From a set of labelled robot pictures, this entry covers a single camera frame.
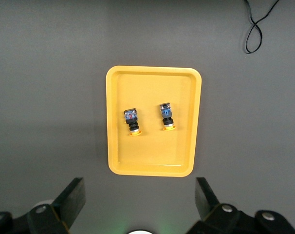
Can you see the yellow plastic tray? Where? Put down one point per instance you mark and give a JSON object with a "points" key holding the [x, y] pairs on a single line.
{"points": [[152, 151]]}

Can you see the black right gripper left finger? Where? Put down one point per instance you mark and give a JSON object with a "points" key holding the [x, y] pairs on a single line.
{"points": [[62, 214]]}

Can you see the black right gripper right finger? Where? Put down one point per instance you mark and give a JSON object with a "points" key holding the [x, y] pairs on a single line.
{"points": [[210, 214]]}

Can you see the yellow push button switch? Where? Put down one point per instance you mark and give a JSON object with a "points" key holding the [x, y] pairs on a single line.
{"points": [[167, 114], [132, 119]]}

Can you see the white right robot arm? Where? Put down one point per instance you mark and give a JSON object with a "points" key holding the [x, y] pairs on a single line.
{"points": [[139, 232]]}

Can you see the dark grey table mat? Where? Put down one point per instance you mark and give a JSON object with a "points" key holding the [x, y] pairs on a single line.
{"points": [[40, 73]]}

